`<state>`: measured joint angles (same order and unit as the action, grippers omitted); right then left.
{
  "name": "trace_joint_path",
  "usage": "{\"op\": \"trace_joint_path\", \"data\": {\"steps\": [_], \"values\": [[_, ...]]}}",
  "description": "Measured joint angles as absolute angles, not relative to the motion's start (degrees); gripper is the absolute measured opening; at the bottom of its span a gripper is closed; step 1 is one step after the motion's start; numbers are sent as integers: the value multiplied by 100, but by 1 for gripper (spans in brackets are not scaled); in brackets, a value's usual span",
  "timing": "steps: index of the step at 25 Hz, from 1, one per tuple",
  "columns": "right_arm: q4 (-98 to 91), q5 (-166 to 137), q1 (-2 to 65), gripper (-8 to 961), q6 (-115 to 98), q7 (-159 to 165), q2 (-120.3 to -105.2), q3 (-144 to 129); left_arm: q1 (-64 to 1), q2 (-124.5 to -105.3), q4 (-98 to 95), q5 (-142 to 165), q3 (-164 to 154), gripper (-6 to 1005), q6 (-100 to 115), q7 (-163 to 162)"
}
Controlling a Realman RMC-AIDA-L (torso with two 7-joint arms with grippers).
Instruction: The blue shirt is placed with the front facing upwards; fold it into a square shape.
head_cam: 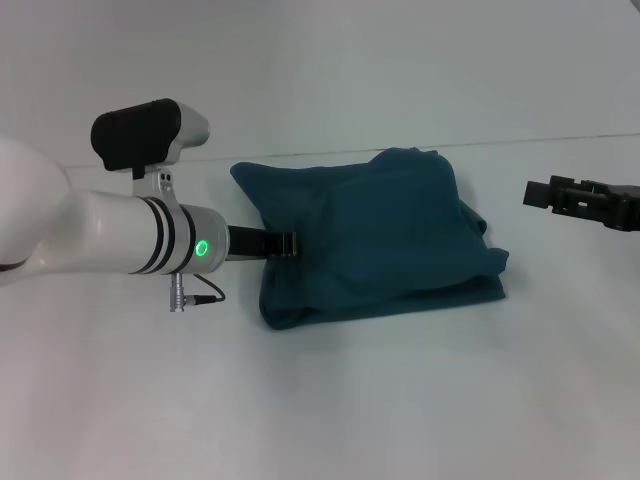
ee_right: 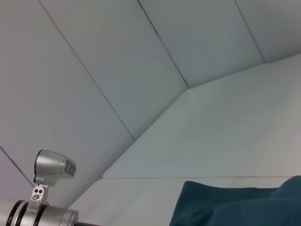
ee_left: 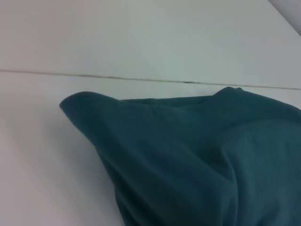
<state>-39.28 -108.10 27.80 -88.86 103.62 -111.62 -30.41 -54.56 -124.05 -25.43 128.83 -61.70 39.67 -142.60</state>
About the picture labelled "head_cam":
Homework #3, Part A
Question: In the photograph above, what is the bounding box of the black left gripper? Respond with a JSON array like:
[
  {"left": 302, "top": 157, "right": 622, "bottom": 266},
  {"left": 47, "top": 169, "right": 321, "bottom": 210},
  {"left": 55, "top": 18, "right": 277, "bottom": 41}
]
[{"left": 227, "top": 225, "right": 302, "bottom": 261}]

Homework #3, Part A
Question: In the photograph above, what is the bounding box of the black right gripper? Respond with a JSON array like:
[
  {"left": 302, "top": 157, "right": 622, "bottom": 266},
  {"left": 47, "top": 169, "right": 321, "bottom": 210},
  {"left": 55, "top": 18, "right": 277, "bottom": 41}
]
[{"left": 522, "top": 174, "right": 640, "bottom": 233}]

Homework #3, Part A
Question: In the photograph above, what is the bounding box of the teal t-shirt with FREE print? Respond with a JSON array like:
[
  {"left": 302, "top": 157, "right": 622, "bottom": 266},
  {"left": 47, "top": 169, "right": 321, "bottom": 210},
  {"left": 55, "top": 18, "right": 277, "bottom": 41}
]
[{"left": 229, "top": 146, "right": 510, "bottom": 331}]

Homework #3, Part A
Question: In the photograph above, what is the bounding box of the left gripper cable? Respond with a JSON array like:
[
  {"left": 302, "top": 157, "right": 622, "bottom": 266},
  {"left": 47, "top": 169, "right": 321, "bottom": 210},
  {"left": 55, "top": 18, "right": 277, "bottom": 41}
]
[{"left": 167, "top": 272, "right": 228, "bottom": 314}]

